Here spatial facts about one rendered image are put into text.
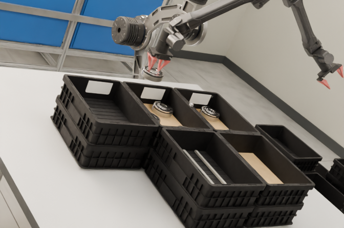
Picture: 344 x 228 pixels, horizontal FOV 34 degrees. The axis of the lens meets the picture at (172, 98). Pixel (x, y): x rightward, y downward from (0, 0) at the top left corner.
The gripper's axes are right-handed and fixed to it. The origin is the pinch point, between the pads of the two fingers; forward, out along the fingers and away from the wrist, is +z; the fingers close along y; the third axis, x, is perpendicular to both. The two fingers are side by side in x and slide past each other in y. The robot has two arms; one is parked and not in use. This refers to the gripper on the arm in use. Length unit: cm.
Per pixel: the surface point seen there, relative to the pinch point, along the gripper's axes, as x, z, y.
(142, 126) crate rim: -32.0, 10.9, -17.9
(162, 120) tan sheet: -8.6, 22.2, 9.2
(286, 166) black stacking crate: -53, 15, 50
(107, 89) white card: 6.1, 16.4, -16.2
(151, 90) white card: 6.6, 15.4, 7.8
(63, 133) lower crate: -11, 31, -39
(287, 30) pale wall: 223, 45, 305
